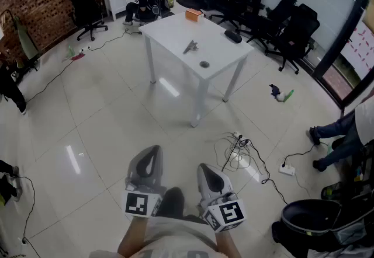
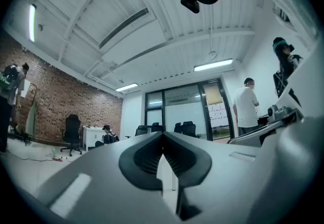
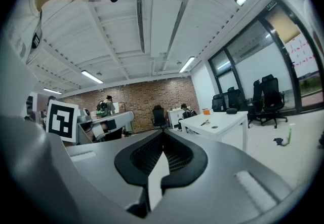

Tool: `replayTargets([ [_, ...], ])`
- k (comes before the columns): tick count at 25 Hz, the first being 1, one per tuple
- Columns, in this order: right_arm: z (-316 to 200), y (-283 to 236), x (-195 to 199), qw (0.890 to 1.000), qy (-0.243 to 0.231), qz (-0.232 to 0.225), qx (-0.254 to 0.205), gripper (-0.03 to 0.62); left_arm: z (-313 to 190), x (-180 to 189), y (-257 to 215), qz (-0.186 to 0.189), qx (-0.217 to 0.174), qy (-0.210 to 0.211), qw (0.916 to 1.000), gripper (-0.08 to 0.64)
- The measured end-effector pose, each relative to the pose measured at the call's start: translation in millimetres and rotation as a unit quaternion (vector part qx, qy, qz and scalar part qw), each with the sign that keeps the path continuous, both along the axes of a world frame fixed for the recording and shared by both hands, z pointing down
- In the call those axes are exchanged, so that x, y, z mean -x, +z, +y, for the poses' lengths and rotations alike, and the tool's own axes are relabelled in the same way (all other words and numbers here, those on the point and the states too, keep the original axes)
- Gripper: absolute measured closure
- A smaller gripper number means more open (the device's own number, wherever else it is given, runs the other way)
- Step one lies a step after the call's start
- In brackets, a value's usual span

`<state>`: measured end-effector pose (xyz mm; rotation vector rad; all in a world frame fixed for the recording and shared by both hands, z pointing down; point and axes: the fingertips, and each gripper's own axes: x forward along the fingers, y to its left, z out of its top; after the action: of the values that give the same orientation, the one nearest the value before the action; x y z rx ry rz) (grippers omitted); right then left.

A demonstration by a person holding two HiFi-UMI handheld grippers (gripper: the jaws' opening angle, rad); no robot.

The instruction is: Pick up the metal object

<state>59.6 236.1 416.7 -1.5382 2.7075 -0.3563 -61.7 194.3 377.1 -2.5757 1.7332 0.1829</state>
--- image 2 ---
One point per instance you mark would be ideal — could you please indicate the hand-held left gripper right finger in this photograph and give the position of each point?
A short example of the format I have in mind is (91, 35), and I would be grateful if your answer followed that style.
(222, 172)

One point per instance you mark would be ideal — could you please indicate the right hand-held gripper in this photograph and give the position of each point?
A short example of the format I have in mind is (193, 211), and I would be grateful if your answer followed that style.
(303, 86)

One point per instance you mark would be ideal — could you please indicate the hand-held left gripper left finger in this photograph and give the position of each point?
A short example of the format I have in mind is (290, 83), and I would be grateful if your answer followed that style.
(101, 182)

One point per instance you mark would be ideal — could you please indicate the white low cabinet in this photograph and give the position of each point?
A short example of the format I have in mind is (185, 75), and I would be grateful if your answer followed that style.
(92, 138)

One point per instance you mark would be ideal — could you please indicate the black office chair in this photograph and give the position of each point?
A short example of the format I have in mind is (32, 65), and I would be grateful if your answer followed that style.
(141, 130)
(178, 127)
(189, 128)
(72, 129)
(157, 127)

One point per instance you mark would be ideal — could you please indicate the green bottle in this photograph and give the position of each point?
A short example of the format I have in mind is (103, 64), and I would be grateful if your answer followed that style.
(53, 153)

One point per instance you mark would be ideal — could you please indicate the white board with red marks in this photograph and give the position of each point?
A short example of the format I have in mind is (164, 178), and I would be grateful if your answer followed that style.
(218, 115)

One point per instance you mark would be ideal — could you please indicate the black-framed glass partition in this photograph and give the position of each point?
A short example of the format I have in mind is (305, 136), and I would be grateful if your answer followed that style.
(182, 114)

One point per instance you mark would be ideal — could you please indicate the yellow window blind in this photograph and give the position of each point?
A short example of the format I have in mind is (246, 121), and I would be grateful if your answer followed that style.
(212, 93)

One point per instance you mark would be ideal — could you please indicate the small dark door sign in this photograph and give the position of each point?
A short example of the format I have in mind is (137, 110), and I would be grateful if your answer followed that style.
(213, 81)

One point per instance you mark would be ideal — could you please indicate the long ceiling light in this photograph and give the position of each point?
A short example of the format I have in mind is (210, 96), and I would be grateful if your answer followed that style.
(213, 64)
(126, 87)
(32, 22)

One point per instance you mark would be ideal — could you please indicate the arched standing rack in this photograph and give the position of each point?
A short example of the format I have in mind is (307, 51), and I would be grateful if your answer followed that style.
(31, 116)

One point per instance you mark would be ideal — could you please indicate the slotted ceiling air vent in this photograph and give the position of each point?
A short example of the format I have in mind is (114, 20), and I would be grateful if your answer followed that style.
(124, 28)

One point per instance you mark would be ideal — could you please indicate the black head-worn camera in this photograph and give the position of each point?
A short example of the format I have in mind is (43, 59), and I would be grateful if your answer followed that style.
(189, 2)

